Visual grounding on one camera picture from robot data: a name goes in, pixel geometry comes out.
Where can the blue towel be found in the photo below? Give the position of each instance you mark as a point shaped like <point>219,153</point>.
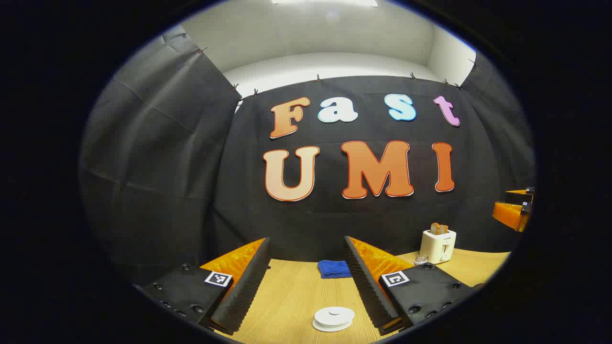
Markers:
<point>333,268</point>

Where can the ceiling light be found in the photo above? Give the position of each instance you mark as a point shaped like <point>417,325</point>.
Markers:
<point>325,2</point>

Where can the white toaster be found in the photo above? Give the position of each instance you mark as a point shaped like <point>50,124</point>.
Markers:
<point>437,246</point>

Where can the brown bread slice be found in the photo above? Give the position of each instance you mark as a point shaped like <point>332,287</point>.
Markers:
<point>444,229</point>
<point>435,228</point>

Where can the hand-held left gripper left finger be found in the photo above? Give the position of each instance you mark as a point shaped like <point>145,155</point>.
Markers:
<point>244,296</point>

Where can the black backdrop cloth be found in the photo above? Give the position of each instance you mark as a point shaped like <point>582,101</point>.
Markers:
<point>191,167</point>

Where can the clear water bottle white label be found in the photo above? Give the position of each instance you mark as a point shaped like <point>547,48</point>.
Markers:
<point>420,259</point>

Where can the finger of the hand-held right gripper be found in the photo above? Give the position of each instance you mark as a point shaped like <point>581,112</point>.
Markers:
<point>519,195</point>
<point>509,215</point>

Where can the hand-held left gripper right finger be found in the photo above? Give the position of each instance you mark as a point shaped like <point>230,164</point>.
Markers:
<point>370,291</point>

